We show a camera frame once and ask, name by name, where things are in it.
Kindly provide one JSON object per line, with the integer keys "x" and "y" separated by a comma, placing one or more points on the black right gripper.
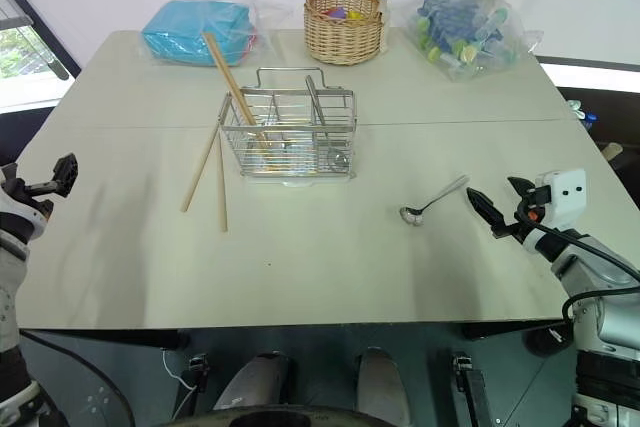
{"x": 526, "y": 219}

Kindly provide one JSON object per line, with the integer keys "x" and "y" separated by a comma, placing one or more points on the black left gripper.
{"x": 37, "y": 189}

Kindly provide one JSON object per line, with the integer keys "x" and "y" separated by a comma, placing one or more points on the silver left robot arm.
{"x": 10, "y": 297}

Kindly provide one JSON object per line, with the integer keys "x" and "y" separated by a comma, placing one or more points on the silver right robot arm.
{"x": 587, "y": 269}

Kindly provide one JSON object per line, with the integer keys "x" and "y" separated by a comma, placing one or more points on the metal spoon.
{"x": 320, "y": 117}
{"x": 430, "y": 204}

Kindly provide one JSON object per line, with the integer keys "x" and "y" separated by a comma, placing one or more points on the dark cluttered side bench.
{"x": 610, "y": 137}

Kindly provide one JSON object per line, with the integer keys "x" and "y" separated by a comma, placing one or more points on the wooden chopstick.
{"x": 235, "y": 82}
{"x": 200, "y": 172}
{"x": 226, "y": 72}
{"x": 222, "y": 187}

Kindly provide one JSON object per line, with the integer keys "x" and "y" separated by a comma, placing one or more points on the plastic bag of blue clips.
{"x": 465, "y": 34}

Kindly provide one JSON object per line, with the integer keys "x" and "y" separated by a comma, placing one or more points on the plastic bag of blue cloths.
{"x": 200, "y": 32}

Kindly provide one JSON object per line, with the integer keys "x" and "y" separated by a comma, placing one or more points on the grey rounded robot leg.
{"x": 382, "y": 387}
{"x": 255, "y": 382}

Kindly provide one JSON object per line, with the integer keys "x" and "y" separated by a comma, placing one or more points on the colourful toys in basket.
{"x": 345, "y": 12}

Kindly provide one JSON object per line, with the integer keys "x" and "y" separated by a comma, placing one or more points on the dark rounded rim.
{"x": 280, "y": 417}

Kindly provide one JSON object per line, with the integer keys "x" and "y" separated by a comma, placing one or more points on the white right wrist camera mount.
{"x": 562, "y": 197}

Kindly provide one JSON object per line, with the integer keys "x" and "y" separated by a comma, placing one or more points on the window with dark frame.
{"x": 25, "y": 47}

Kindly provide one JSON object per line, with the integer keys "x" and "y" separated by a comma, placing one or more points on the black table clamp bracket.
{"x": 467, "y": 387}
{"x": 199, "y": 372}

